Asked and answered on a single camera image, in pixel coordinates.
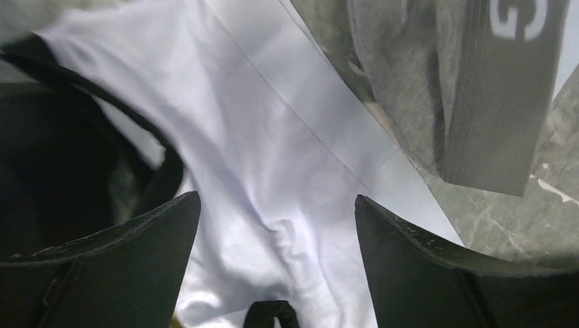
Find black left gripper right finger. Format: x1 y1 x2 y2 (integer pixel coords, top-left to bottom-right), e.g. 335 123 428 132
354 195 578 327

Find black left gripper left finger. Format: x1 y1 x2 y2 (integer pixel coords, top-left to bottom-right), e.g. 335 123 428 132
1 192 201 327

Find grey boxer briefs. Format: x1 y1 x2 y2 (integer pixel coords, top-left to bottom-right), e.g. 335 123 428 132
295 1 578 196

